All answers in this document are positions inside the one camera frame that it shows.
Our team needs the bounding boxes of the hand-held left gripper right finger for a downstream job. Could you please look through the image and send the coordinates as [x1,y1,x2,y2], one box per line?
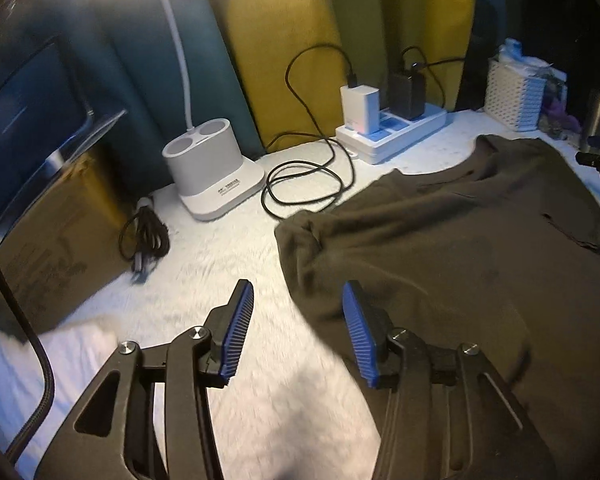
[341,280,561,480]

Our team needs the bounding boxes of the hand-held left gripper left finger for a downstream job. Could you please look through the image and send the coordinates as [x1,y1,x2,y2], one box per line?
[32,279,256,480]

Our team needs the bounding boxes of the dark brown shirt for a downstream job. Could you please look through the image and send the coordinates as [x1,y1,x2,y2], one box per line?
[274,134,600,480]

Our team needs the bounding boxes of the purple cloth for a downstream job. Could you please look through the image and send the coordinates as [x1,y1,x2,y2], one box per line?
[537,80,583,141]

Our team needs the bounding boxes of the white textured blanket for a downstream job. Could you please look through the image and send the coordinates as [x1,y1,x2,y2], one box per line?
[0,107,600,480]

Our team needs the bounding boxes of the white plastic basket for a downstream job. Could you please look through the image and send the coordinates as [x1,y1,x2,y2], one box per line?
[484,57,548,133]

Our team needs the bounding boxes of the blue and white packets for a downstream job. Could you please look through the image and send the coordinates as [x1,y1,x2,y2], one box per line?
[497,37,566,81]

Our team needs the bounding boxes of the white desk lamp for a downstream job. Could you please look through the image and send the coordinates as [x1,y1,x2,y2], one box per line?
[67,0,266,221]

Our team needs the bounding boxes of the white power strip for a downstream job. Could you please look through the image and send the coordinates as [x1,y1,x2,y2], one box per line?
[335,102,448,165]

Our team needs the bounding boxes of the black charger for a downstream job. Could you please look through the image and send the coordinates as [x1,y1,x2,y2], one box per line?
[387,71,427,120]

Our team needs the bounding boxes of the cardboard box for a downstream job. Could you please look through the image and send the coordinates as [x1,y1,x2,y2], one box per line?
[0,152,146,336]

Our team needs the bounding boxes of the white charger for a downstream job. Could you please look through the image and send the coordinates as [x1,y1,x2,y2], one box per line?
[340,85,381,136]

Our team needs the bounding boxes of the teal curtain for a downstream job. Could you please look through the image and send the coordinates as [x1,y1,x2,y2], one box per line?
[0,0,261,196]

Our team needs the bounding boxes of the yellow curtain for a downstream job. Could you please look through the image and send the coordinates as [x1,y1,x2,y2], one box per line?
[225,0,476,153]

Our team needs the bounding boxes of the coiled black cable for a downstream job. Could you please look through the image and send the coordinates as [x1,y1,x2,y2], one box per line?
[119,197,171,283]

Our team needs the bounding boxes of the black charger cable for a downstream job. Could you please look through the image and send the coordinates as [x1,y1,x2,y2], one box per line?
[261,44,357,220]
[400,46,468,81]

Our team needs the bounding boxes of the black braided cable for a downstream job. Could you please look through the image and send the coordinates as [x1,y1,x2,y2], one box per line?
[0,20,56,461]

